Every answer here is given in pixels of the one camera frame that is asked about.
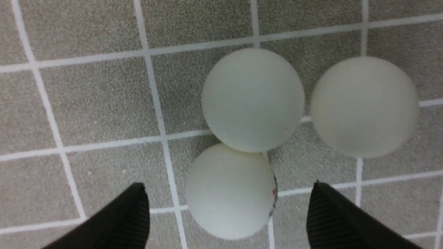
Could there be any grey checkered tablecloth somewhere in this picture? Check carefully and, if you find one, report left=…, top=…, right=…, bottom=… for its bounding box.
left=0, top=0, right=442, bottom=249

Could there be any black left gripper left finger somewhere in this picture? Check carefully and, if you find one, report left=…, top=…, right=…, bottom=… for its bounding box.
left=46, top=183, right=150, bottom=249

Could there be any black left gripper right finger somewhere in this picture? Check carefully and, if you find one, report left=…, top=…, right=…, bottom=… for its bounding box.
left=306, top=181, right=419, bottom=249

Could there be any white ball with logo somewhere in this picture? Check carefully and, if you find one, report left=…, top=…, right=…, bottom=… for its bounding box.
left=185, top=143, right=278, bottom=240

